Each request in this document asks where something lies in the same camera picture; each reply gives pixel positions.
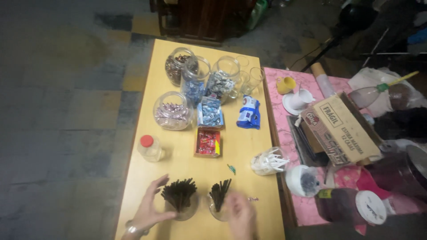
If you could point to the person's right fingers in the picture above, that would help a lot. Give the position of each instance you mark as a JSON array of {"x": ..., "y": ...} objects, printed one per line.
[{"x": 235, "y": 203}]

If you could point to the white cup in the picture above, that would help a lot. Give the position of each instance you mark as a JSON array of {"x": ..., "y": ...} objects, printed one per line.
[{"x": 302, "y": 98}]

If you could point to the open box of red candies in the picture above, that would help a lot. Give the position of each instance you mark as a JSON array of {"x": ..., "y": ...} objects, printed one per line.
[{"x": 206, "y": 142}]

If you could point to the yellow cup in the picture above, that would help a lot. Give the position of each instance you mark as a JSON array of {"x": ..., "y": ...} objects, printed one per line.
[{"x": 285, "y": 86}]

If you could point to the glass jar of blue candies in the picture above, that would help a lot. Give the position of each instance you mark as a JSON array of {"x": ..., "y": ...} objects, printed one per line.
[{"x": 194, "y": 88}]

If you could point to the plastic bottle with yellow stick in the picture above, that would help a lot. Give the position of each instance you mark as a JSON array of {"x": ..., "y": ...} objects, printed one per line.
[{"x": 367, "y": 95}]

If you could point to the open box of blue candies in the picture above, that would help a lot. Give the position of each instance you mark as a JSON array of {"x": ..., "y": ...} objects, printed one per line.
[{"x": 210, "y": 113}]

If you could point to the glass jar of brown candies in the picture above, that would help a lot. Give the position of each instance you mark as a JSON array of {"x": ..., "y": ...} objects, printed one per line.
[{"x": 175, "y": 68}]

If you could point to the blue and white packet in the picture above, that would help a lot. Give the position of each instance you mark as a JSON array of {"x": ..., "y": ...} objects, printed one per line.
[{"x": 248, "y": 113}]

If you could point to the brown jar with white lid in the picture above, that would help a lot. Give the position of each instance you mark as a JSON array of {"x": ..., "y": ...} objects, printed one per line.
[{"x": 347, "y": 206}]

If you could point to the glass jar of silver candies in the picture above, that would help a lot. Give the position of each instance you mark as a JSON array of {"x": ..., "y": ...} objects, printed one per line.
[{"x": 220, "y": 85}]

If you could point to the round jar of pink candies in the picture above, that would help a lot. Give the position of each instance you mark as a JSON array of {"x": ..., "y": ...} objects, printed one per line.
[{"x": 171, "y": 113}]

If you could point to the person's left hand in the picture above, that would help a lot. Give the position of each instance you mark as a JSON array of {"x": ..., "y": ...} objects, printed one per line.
[{"x": 146, "y": 210}]

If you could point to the printed cardboard box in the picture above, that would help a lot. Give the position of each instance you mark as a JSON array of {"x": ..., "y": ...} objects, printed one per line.
[{"x": 343, "y": 130}]

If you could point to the green candy wrapper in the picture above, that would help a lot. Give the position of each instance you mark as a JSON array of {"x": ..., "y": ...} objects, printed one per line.
[{"x": 232, "y": 169}]

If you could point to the pink tablecloth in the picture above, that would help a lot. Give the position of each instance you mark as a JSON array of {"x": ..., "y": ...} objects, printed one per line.
[{"x": 283, "y": 130}]

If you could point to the cardboard tube with plastic roll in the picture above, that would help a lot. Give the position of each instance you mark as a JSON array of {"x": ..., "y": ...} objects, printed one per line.
[{"x": 323, "y": 81}]

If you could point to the green plastic bottle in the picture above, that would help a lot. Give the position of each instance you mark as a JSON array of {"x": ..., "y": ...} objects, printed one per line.
[{"x": 257, "y": 15}]

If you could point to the large dark pot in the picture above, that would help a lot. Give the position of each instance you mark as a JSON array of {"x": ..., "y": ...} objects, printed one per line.
[{"x": 397, "y": 173}]

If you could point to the narrow glass of black straws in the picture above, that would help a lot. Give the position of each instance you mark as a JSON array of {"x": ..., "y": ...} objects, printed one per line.
[{"x": 218, "y": 196}]

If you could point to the empty drinking glass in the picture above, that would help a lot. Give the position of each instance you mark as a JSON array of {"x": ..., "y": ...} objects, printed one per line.
[
  {"x": 243, "y": 61},
  {"x": 253, "y": 81},
  {"x": 237, "y": 87}
]

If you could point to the person's right hand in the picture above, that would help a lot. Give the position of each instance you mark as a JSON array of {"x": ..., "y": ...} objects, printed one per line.
[{"x": 242, "y": 220}]

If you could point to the plastic jar with red lid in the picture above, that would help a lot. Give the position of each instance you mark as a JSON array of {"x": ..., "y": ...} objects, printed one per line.
[{"x": 149, "y": 150}]

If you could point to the black stand lamp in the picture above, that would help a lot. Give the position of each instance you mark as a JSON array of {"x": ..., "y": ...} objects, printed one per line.
[{"x": 353, "y": 18}]

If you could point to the dark wooden cabinet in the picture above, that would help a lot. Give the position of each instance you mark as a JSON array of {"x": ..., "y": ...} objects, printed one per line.
[{"x": 200, "y": 18}]

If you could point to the white plastic bag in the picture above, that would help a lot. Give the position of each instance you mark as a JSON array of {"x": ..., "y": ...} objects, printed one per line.
[{"x": 367, "y": 80}]

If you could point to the dark metal tray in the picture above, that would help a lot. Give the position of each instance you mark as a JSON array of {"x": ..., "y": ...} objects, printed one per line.
[{"x": 303, "y": 146}]

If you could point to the small pink wrapped candy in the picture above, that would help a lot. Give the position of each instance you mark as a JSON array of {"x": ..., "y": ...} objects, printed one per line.
[{"x": 253, "y": 199}]

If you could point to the white tub with dark contents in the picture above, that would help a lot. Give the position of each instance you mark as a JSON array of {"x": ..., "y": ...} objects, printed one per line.
[{"x": 302, "y": 181}]

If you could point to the clear jar of white sticks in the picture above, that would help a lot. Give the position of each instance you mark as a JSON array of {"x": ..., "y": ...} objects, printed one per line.
[{"x": 267, "y": 163}]

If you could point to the wide glass of black straws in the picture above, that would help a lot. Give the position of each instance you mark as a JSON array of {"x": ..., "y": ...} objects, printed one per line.
[{"x": 181, "y": 200}]

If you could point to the white saucer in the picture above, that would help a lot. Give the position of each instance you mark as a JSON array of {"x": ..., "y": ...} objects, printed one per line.
[{"x": 288, "y": 106}]

